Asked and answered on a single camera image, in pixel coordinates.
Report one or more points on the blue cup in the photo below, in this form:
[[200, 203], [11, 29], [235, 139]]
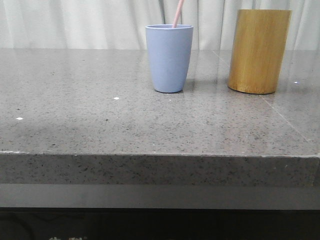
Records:
[[169, 52]]

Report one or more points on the bamboo cylinder holder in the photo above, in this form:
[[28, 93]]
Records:
[[258, 50]]

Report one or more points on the white curtain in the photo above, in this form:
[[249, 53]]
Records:
[[120, 24]]

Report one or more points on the pink chopstick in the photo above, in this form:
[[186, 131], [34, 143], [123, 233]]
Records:
[[177, 13]]

